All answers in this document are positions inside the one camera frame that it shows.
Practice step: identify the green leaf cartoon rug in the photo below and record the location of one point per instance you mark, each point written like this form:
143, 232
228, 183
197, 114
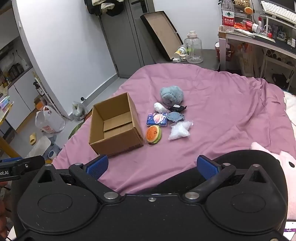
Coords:
75, 131

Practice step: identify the white pillow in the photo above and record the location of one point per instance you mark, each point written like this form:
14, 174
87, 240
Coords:
291, 104

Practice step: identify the grey-blue plush toy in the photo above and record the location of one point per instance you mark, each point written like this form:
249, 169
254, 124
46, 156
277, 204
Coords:
171, 95

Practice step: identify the grey bedside table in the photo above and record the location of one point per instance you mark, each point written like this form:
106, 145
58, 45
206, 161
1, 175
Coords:
208, 59

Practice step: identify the tape roll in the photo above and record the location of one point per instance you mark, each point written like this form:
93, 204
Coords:
51, 154

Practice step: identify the grey plastic bag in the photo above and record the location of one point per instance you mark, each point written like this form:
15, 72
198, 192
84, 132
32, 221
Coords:
78, 111

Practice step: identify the white plastic shopping bag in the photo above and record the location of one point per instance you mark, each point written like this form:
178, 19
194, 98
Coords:
49, 120

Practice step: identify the white floor cushion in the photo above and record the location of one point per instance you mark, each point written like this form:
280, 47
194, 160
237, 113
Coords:
40, 146

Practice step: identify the orange round toy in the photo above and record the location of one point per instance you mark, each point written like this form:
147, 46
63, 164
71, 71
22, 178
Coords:
249, 10

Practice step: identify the brown cardboard box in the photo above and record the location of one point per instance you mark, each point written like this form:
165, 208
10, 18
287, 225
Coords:
115, 141

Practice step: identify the white cabinet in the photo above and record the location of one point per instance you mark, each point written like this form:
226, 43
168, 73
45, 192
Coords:
18, 97

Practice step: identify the upright red label water bottle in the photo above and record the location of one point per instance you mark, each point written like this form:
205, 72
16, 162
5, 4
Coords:
228, 20

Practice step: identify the dark spray bottle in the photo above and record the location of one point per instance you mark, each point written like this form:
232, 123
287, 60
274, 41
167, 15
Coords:
39, 89

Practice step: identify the clear plastic stuffed bag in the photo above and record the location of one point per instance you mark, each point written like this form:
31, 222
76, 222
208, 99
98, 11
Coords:
179, 132

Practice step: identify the small white plush toy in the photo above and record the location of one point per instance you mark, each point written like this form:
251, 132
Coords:
160, 107

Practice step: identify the pink plush toy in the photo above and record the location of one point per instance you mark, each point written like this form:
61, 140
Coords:
290, 166

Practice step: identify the orange cardboard box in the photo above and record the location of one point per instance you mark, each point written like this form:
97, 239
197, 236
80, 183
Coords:
40, 105

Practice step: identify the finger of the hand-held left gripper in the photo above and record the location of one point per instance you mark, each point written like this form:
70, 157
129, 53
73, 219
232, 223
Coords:
30, 164

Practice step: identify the orange burger squishy toy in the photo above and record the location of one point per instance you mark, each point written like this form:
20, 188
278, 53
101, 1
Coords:
153, 134

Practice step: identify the lying red label bottle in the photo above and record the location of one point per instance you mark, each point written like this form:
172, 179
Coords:
252, 26

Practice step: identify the flat cardboard tray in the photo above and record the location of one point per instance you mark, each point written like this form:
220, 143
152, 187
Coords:
159, 30

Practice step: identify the grey door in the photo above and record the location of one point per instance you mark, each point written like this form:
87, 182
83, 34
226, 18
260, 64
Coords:
124, 46

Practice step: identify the white desk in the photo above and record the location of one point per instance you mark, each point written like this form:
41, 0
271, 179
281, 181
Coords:
222, 46

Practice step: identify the white keyboard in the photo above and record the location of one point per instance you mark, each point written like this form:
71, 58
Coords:
277, 10

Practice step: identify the large clear water jug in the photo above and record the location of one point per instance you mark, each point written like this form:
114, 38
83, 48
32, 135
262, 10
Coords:
193, 48

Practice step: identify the row of dark jars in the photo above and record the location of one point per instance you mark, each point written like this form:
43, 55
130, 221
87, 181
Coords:
16, 68

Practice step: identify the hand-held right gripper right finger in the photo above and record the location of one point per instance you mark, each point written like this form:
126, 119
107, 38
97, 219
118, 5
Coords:
207, 167

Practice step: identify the blue-grey plush toy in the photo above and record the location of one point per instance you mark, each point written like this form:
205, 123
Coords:
175, 116

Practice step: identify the blue tissue packet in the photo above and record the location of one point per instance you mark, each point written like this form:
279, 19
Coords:
151, 120

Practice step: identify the dark hanging bag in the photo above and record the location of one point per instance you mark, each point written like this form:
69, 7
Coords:
113, 10

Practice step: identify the pink bed sheet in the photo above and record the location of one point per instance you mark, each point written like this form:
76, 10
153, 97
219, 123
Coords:
219, 104

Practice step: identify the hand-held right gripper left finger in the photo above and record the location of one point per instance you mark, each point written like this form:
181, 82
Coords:
98, 166

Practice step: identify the person's black trouser leg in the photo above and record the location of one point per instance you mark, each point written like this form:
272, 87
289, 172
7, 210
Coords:
180, 180

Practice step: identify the yellow slipper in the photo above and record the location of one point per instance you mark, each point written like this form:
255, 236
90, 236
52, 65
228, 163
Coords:
32, 138

